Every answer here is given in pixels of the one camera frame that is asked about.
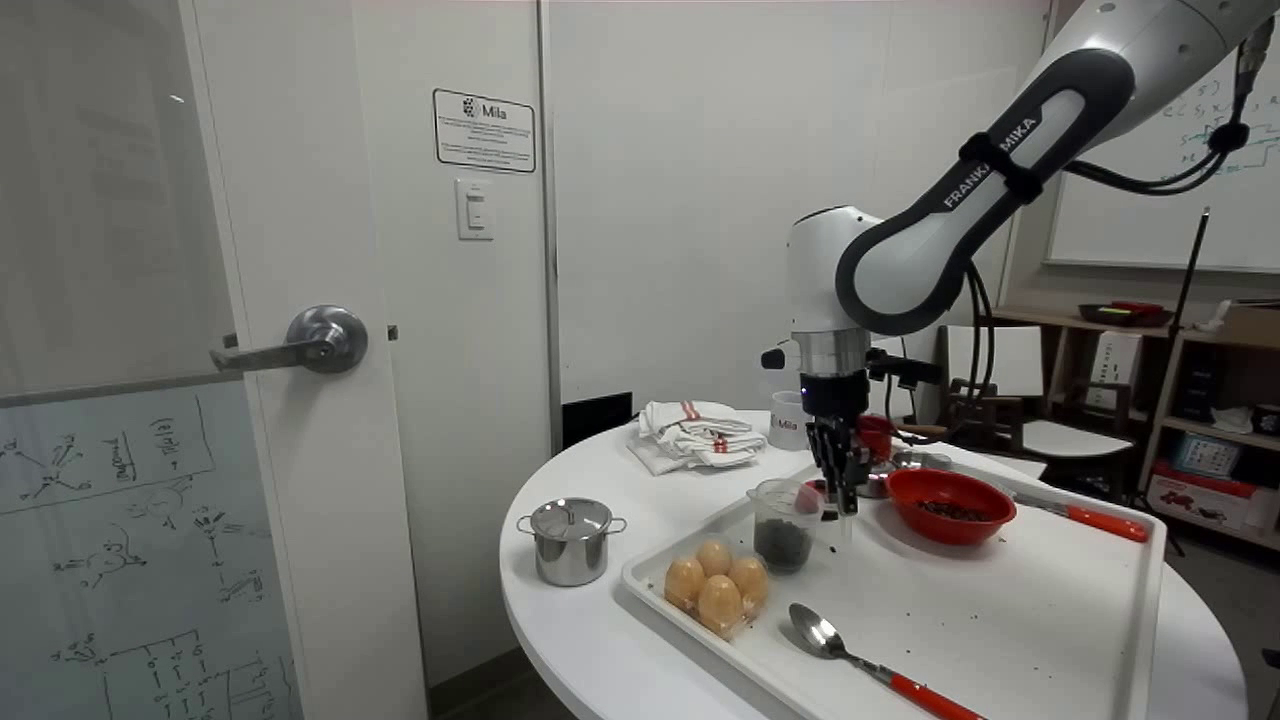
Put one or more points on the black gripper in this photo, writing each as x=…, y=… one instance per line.
x=834, y=403

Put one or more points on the wooden shelf unit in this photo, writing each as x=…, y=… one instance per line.
x=1243, y=324

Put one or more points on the small dark object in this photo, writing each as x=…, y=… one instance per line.
x=786, y=547

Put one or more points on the white paper sheet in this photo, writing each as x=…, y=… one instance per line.
x=1015, y=362

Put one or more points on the white round side table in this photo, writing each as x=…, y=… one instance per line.
x=1067, y=437

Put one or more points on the red cup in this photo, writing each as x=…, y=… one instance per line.
x=881, y=437

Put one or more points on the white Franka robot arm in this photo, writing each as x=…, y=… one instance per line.
x=934, y=263

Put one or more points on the white wall sign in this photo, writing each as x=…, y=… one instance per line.
x=482, y=129

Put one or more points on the red bowl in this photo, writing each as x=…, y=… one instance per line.
x=934, y=524

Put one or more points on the white light switch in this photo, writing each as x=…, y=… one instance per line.
x=474, y=208

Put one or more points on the steel pot with lid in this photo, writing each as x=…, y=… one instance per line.
x=569, y=547

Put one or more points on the clear glass mug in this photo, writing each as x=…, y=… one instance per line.
x=786, y=427

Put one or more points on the clear plastic egg pack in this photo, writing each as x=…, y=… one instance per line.
x=718, y=586

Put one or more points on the tan egg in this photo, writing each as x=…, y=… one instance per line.
x=750, y=586
x=723, y=608
x=684, y=580
x=718, y=556

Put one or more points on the black thin pole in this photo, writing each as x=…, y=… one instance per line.
x=1187, y=307

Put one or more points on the white door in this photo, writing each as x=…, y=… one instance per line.
x=335, y=532

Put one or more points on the red white box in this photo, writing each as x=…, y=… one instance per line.
x=1202, y=505

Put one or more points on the glass panel marker drawings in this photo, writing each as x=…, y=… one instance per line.
x=133, y=563

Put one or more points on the white plastic tray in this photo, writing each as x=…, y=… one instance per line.
x=1015, y=601

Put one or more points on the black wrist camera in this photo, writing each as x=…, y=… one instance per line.
x=900, y=365

